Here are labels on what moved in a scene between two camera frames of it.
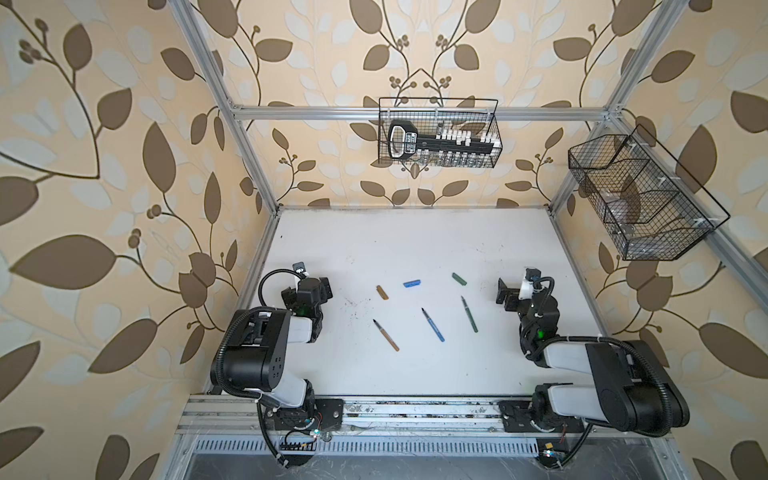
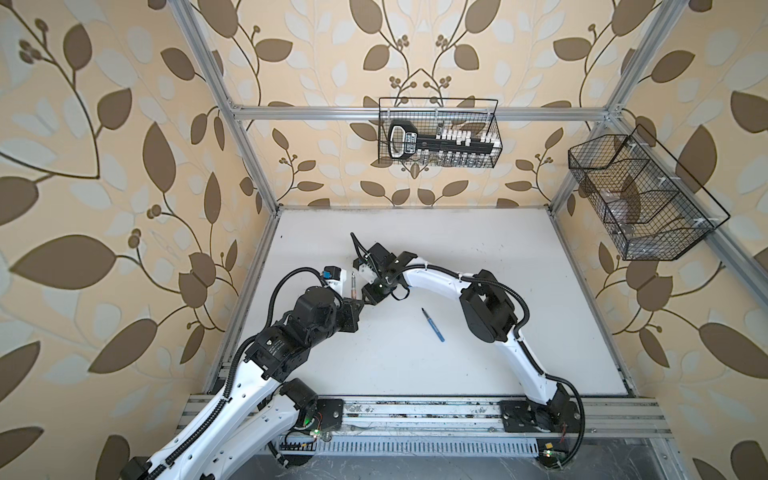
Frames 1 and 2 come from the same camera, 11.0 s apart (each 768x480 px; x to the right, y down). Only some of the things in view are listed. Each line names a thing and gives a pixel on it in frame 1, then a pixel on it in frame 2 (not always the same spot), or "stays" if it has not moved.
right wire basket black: (650, 205) stays
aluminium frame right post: (657, 35) stays
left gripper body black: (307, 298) → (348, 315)
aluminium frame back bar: (372, 113) stays
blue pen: (437, 331) stays
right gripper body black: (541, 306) → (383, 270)
